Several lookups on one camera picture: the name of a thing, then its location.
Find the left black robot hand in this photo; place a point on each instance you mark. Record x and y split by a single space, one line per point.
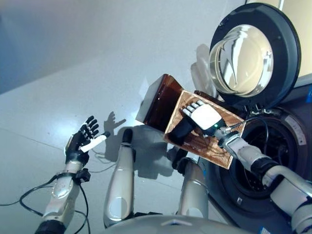
78 146

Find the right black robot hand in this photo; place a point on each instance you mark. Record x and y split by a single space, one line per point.
207 117

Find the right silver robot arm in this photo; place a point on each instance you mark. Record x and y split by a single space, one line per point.
268 168

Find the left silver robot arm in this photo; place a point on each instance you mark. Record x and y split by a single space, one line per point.
63 190

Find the dark grey washing machine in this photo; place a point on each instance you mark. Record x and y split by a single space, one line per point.
287 136

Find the rectangular wicker basket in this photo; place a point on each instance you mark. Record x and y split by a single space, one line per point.
214 151

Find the brown wooden stool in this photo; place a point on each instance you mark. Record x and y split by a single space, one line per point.
158 104

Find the right black robot foot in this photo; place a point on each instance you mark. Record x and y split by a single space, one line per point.
179 159

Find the left silver robot leg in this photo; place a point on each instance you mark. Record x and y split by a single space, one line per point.
120 185

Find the silver robot leg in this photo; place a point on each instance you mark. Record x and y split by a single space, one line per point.
193 190
120 185

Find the round glass washer door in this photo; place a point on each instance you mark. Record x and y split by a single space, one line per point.
243 61

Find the right silver robot leg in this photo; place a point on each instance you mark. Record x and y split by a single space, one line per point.
193 190

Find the grey robot torso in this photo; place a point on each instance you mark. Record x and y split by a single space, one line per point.
175 225

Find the blue energy label sticker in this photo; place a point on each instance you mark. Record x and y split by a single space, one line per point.
265 230

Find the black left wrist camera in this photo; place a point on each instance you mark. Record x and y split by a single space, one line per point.
83 175

